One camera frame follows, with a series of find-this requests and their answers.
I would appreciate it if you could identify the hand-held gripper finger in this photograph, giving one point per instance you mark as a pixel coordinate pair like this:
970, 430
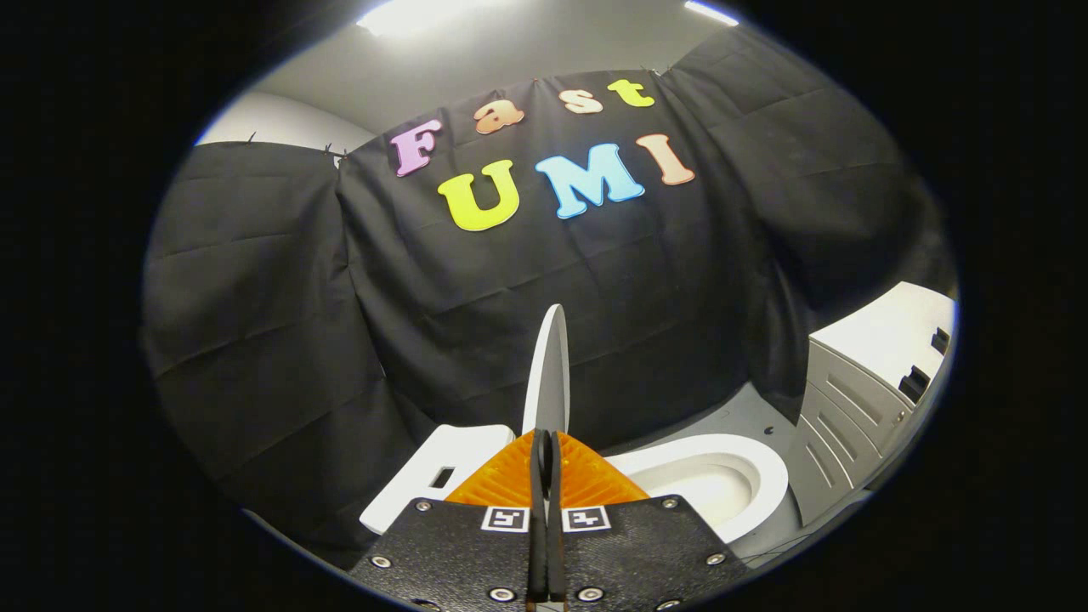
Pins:
539, 476
557, 476

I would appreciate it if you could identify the white ceramic toilet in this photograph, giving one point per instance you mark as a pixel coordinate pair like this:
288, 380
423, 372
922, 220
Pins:
752, 472

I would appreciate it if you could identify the black backdrop cloth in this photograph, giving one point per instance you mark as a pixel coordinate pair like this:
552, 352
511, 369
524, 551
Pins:
425, 297

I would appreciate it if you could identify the white cabinet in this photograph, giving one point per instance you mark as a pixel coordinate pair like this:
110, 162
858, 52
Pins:
850, 399

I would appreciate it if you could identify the large ceiling light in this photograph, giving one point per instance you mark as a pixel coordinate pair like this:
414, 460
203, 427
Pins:
425, 13

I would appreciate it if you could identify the small ceiling light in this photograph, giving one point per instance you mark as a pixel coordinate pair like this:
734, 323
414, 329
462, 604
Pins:
710, 12

